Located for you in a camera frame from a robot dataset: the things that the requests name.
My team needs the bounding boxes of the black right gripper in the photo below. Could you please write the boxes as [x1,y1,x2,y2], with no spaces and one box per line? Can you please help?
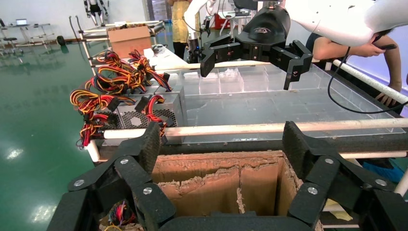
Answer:
[200,4,314,90]

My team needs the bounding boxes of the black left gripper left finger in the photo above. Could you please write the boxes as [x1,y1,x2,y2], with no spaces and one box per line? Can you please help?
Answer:
[67,122,177,231]

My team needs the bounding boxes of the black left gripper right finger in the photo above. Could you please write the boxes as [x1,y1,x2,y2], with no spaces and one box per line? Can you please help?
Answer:
[282,121,396,229]

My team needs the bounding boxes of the bystander forearm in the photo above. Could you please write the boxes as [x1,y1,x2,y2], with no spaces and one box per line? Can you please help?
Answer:
[314,38,364,61]
[381,34,403,87]

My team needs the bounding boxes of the bystander hand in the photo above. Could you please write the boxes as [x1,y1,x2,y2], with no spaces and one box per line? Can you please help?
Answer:
[375,83,402,108]
[361,35,389,59]

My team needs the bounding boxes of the yellow cloth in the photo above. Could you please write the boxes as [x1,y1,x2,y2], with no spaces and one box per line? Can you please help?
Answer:
[324,198,354,221]

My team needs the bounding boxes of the clear acrylic compartment organizer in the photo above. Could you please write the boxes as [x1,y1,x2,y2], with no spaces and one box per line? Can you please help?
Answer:
[180,64,406,144]

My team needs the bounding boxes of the brown cardboard box with dividers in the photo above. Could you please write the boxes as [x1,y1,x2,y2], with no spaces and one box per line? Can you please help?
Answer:
[99,150,324,231]

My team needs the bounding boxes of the blue plastic bin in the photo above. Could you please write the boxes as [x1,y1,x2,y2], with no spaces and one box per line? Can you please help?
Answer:
[362,160,406,183]

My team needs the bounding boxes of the person in yellow shirt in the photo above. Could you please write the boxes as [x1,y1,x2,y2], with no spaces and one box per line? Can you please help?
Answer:
[167,0,192,60]

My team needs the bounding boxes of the plain brown cardboard box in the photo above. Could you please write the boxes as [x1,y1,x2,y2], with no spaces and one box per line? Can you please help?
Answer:
[107,26,153,59]

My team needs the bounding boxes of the white pipe rack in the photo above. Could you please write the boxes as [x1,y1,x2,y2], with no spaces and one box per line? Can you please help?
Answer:
[68,15,166,68]

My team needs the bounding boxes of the humanoid robot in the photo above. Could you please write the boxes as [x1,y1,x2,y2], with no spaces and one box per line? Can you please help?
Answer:
[83,0,110,27]

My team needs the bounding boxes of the desk with metal legs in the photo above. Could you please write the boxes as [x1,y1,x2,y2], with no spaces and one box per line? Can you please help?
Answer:
[0,19,53,49]

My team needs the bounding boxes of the black chair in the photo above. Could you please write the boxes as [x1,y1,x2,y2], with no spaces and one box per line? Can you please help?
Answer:
[2,37,18,49]

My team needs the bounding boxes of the power supply red yellow cables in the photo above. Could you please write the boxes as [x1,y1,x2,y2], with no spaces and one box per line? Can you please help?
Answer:
[106,201,138,231]

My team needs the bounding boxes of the white frame pipe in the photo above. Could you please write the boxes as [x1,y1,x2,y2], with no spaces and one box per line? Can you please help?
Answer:
[153,60,321,71]
[331,59,408,105]
[338,151,408,160]
[394,169,408,197]
[85,140,102,163]
[103,118,408,140]

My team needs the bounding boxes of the silver power supply with cables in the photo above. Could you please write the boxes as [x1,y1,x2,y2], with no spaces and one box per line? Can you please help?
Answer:
[127,49,173,93]
[95,50,135,72]
[85,65,151,96]
[140,94,187,138]

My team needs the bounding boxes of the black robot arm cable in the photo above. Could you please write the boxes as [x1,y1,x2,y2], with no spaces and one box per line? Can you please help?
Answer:
[327,47,408,115]

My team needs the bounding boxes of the red yellow black cable bundle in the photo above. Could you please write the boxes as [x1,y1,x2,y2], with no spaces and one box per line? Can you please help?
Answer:
[70,89,184,149]

